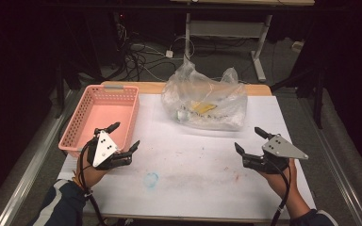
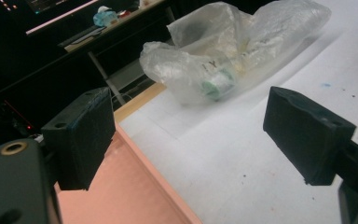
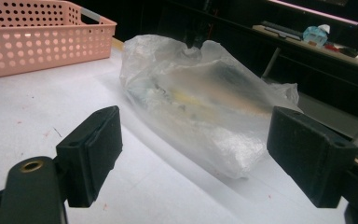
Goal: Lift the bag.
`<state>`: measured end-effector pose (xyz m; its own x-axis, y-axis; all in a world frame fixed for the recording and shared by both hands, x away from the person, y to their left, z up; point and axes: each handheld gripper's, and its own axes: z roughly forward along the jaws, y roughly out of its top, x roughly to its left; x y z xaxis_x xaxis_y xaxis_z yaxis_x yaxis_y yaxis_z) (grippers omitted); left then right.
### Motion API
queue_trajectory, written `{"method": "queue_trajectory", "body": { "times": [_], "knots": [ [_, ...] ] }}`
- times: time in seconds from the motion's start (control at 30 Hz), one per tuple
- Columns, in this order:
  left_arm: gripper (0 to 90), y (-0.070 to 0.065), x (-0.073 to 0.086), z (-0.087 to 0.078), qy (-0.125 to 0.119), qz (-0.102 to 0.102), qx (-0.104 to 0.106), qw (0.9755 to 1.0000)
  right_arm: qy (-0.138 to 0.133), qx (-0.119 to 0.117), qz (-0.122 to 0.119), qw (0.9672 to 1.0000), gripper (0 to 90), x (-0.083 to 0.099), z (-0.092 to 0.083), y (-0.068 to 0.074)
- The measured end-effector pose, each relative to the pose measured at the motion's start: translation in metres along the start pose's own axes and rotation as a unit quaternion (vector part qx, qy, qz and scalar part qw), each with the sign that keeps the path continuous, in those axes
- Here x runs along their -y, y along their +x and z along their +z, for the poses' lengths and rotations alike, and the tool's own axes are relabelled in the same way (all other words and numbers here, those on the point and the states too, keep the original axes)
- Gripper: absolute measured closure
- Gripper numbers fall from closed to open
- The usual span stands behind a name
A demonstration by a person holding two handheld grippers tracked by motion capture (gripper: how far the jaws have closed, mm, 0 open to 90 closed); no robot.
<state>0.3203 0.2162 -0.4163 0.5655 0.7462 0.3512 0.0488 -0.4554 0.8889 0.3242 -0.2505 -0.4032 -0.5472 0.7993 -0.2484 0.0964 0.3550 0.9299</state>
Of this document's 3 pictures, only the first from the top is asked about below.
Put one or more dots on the pink perforated plastic basket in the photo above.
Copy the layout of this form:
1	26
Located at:
106	109

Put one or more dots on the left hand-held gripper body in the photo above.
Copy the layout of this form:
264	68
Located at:
104	149

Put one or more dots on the person's right hand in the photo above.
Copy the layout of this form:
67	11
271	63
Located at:
279	183

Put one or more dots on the white metal desk frame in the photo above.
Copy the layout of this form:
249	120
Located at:
226	29

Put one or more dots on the silver metal rail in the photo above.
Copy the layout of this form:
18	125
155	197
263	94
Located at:
28	175
342	185

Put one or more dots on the black metal stand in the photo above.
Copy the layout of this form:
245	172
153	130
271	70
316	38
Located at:
59	94
319	100

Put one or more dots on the white power adapter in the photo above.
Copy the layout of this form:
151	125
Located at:
169	54

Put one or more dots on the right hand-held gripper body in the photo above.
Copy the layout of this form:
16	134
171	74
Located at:
279	148

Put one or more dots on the small jar with white lid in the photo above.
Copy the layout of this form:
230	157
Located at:
182	115

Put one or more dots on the white paper sheet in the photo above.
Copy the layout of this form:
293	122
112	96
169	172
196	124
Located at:
194	175

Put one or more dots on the clear printed plastic bag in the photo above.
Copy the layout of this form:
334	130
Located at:
207	97

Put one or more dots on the person's left hand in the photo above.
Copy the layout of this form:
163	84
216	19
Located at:
91	177

